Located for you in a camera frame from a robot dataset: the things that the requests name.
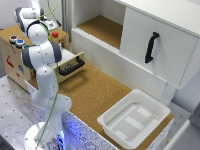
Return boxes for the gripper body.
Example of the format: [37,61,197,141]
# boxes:
[42,18,60,32]

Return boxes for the wooden drawer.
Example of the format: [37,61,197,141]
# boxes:
[57,49,86,84]

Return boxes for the wooden drawer box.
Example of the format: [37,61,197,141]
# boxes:
[0,23,71,93]

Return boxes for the green button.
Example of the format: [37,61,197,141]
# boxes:
[21,43,31,51]

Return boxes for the blue button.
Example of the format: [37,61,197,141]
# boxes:
[15,38,26,48]

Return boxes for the red button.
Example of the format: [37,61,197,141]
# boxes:
[9,34,19,44]

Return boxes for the white cabinet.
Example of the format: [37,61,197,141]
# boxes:
[70,0,200,108]

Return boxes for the white sliding door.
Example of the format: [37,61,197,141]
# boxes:
[118,5,200,90]

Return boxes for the white plastic box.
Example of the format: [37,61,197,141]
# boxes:
[96,88,172,150]

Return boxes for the black drawer handle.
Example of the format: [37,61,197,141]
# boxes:
[58,56,86,77]

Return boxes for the green cable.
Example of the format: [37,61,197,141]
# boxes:
[33,0,64,149]

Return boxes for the black door handle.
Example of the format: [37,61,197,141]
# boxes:
[144,31,160,65]

